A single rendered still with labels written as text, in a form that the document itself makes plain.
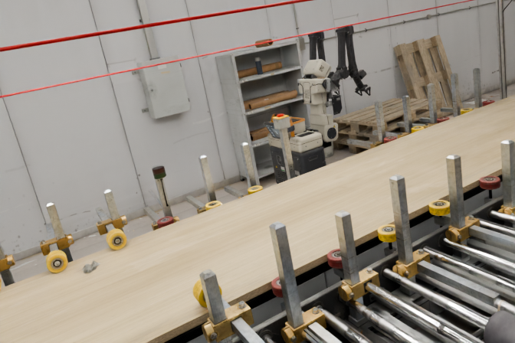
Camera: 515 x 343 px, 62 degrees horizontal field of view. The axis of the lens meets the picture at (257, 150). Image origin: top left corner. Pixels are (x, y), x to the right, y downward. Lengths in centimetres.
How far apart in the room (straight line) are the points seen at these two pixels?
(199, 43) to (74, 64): 136
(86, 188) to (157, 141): 90
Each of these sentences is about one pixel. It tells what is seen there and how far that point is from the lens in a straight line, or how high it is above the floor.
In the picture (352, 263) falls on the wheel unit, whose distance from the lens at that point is 144.
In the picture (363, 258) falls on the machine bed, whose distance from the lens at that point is 178.
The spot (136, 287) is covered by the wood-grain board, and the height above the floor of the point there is 90.
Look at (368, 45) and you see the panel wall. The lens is 645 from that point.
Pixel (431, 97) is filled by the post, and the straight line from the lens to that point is 327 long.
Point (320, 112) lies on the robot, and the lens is 389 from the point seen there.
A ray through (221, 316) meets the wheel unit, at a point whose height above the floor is 98.
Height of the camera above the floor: 168
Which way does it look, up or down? 15 degrees down
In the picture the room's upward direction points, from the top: 11 degrees counter-clockwise
